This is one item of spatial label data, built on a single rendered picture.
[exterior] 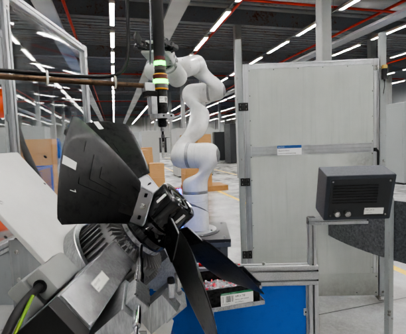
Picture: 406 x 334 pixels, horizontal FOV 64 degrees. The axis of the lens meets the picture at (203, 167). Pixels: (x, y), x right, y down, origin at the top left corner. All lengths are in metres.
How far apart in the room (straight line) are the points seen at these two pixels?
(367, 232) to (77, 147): 2.25
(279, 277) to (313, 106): 1.76
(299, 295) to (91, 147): 1.08
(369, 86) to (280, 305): 2.07
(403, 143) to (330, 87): 7.63
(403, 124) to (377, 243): 8.02
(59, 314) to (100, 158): 0.31
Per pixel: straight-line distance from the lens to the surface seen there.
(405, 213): 2.45
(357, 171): 1.40
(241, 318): 1.51
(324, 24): 7.95
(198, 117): 1.62
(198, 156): 1.49
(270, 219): 2.86
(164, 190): 0.84
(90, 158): 0.69
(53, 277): 0.67
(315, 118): 2.88
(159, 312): 0.93
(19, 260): 0.95
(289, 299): 1.50
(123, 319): 0.67
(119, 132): 1.03
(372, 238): 2.62
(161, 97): 0.96
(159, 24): 1.01
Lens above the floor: 1.37
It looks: 4 degrees down
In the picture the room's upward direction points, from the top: 2 degrees counter-clockwise
